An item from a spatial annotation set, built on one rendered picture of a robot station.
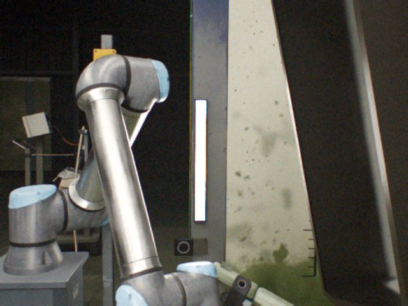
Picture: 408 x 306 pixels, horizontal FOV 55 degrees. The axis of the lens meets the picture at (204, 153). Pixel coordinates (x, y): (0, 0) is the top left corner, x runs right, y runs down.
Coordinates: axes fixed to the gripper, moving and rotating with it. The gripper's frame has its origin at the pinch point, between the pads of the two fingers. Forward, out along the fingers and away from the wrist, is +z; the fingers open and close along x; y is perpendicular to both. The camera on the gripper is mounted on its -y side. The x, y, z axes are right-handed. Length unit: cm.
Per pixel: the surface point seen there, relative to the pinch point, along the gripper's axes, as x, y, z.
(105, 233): -92, 35, 74
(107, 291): -79, 66, 79
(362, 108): 8, -74, 48
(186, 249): -43, 20, 72
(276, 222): -9, -11, 92
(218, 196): -41, -12, 78
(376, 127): 15, -59, -16
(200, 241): -39, 14, 77
